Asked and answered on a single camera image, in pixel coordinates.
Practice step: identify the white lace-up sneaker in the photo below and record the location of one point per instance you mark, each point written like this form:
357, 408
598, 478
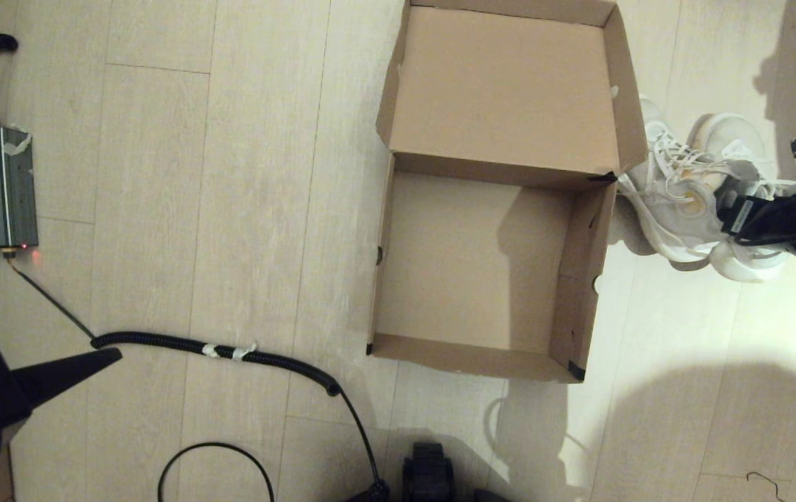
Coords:
670, 209
732, 132

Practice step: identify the brown cardboard shoe box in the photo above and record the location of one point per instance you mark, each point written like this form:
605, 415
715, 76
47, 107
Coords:
481, 279

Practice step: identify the grey power supply unit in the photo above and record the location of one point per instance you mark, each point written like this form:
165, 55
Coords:
0, 188

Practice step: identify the black robot torso base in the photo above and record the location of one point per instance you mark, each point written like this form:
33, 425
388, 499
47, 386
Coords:
429, 474

